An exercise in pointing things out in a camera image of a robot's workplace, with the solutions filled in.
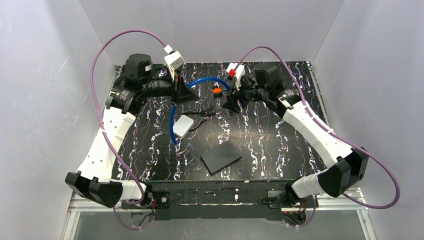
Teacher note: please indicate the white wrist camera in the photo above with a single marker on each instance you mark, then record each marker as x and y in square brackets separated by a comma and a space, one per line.
[173, 60]
[234, 73]

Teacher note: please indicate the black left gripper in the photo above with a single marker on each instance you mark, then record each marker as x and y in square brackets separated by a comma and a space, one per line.
[177, 87]

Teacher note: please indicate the orange black padlock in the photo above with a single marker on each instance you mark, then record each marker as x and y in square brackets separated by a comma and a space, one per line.
[217, 92]

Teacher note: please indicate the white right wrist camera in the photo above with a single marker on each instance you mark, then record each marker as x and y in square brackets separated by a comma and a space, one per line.
[234, 73]

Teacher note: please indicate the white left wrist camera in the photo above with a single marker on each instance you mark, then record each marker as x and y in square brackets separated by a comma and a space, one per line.
[173, 60]

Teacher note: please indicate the white rectangular box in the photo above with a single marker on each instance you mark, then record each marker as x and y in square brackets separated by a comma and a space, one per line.
[182, 126]

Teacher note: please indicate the blue cable lock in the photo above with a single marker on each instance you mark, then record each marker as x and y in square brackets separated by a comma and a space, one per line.
[192, 97]

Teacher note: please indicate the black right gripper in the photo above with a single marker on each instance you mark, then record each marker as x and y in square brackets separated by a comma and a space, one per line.
[235, 93]

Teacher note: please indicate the black grey pliers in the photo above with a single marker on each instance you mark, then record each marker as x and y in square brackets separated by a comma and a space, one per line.
[200, 118]

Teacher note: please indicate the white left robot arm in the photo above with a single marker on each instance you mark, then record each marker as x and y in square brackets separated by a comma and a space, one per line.
[93, 178]

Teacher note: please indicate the aluminium frame rail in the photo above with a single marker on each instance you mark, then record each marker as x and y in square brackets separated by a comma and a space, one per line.
[219, 214]

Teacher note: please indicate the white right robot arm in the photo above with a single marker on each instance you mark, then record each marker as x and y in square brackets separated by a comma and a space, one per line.
[345, 165]

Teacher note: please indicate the black flat box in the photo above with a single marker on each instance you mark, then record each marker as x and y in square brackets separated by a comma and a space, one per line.
[221, 156]

